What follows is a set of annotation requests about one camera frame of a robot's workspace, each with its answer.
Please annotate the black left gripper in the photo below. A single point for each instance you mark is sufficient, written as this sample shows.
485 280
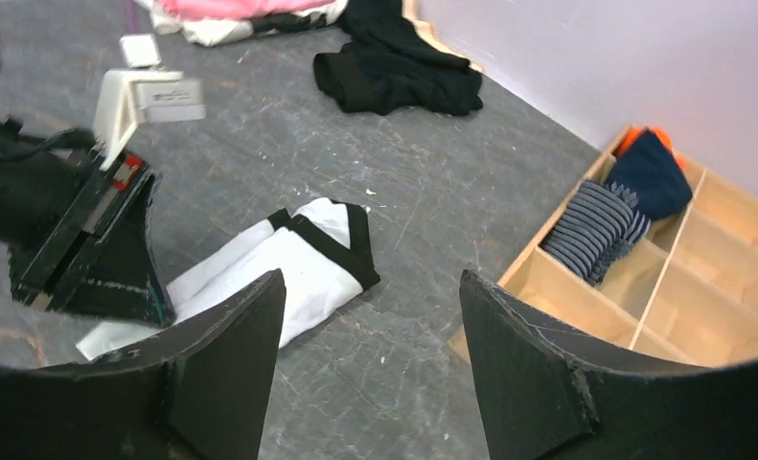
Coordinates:
78 237

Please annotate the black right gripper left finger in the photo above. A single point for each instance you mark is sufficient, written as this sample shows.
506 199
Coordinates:
197 390

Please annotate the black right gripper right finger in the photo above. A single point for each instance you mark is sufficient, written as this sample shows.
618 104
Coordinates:
547 390

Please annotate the navy striped boxer underwear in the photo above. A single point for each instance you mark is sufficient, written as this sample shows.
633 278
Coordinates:
599 225

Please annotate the white black garment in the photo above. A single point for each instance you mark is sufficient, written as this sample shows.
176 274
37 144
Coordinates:
323 250

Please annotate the black underwear pile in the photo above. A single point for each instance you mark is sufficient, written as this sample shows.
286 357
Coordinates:
387 65

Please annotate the navy rolled garment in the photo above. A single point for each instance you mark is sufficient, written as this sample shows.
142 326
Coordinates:
648 177

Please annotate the pink garment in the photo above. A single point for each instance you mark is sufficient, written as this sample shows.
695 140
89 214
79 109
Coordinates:
235 9

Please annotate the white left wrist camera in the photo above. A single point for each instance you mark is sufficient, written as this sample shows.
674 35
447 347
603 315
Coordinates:
143 92

